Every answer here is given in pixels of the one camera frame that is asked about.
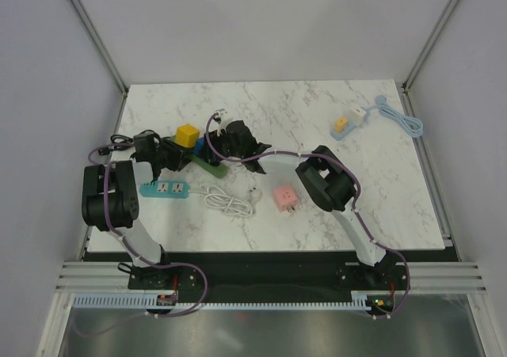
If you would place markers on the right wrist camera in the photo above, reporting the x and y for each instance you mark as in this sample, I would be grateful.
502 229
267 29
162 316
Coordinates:
222 118

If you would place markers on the light blue power strip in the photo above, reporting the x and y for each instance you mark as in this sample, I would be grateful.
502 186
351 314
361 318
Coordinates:
339 136

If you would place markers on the small yellow plug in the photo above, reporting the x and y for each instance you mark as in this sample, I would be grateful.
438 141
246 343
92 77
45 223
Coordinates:
341 124

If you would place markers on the aluminium frame rail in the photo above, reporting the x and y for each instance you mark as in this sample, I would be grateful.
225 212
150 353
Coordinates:
425 278

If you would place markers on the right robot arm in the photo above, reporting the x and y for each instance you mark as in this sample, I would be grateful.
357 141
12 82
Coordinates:
331 186

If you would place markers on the pink cube socket adapter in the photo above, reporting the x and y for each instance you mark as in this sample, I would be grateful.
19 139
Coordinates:
285 198

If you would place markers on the yellow cube plug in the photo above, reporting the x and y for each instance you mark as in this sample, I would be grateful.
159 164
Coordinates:
187 135

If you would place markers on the green power strip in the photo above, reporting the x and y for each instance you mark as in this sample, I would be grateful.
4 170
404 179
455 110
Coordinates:
212 167

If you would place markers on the blue cube plug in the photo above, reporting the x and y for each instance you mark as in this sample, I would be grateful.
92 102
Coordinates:
201 149

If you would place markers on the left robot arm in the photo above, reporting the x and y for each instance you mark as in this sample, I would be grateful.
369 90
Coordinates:
121 172

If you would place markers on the small white plug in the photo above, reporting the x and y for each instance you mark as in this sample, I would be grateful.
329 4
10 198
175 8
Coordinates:
357 115

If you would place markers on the teal power strip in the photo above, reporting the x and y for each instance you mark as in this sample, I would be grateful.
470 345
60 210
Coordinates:
165 189

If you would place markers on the white cable duct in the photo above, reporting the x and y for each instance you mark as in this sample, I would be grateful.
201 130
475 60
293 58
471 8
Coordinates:
153 301

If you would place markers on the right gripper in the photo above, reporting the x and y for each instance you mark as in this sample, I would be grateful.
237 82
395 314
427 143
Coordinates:
215 141

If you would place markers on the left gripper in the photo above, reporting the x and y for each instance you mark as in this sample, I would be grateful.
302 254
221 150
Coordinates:
180 154

